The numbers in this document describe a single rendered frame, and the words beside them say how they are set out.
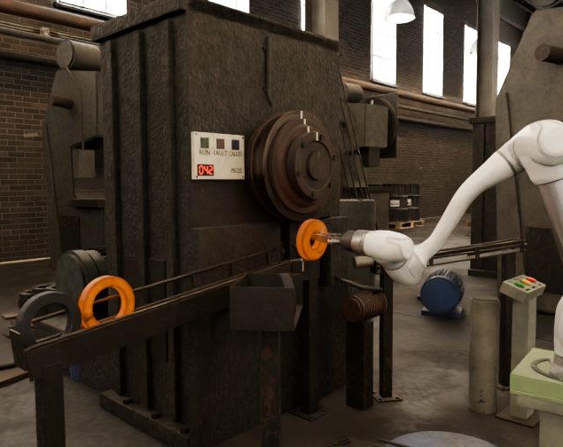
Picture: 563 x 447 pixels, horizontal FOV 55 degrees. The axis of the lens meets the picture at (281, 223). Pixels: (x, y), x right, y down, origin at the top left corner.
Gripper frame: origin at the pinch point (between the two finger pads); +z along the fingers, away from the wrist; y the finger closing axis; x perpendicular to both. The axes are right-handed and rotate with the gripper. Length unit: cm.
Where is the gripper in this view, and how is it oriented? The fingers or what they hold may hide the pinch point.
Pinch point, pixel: (312, 235)
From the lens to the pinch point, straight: 206.6
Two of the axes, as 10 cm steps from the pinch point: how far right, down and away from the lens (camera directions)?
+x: 0.3, -9.9, -1.1
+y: 6.8, -0.7, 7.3
